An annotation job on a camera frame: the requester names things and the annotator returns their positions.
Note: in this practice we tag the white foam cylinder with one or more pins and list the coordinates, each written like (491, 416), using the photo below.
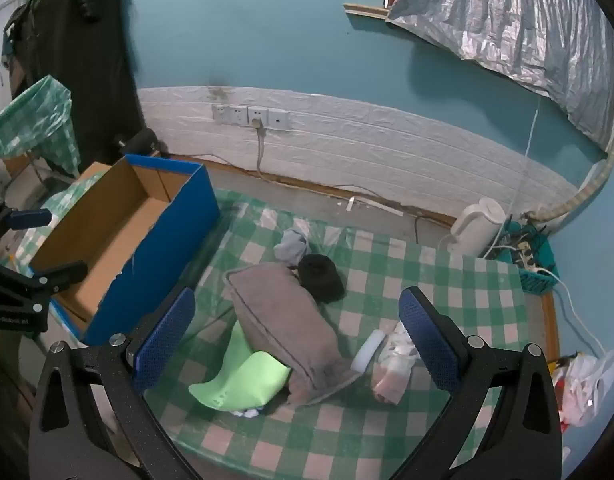
(369, 350)

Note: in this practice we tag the grey sock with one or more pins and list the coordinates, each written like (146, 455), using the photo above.
(292, 247)

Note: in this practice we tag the black cloth bundle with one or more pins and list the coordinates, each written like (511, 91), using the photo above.
(321, 277)

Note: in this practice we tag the white wall socket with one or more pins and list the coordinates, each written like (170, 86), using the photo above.
(257, 116)
(221, 113)
(279, 119)
(239, 115)

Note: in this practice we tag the brown cardboard box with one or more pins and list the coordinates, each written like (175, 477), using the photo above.
(93, 170)

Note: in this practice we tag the white bag with blue print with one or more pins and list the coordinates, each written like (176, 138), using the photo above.
(247, 413)

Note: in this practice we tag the silver tarp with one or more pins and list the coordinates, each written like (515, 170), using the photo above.
(512, 20)

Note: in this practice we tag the blue plastic basket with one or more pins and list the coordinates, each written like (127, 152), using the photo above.
(537, 282)

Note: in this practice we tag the black jacket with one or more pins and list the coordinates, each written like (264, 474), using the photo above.
(87, 60)

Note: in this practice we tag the black cylindrical object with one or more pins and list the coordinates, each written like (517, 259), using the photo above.
(139, 141)

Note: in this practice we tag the white plastic shopping bag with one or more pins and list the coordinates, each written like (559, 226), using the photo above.
(584, 385)

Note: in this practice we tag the white electric kettle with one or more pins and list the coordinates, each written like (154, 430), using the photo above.
(474, 227)

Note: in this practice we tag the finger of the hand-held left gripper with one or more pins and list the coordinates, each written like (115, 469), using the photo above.
(62, 274)
(29, 218)

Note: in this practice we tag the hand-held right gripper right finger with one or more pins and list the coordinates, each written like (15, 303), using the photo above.
(429, 345)

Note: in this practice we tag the light green foam sheet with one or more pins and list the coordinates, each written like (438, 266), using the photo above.
(242, 385)

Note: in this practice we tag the wooden strip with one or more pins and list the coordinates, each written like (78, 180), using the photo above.
(364, 9)

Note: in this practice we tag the white power strip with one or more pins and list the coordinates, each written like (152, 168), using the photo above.
(529, 260)

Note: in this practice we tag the blue cardboard box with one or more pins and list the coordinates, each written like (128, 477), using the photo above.
(117, 230)

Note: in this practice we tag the white flat strip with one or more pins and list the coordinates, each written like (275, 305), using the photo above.
(377, 205)

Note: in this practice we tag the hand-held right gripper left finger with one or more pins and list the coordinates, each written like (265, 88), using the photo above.
(164, 342)

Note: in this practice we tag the green checkered bag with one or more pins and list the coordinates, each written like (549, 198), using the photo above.
(32, 115)

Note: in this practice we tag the grey towel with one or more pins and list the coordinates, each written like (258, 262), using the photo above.
(282, 320)

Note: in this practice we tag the green checked tablecloth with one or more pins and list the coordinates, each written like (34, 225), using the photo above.
(462, 280)

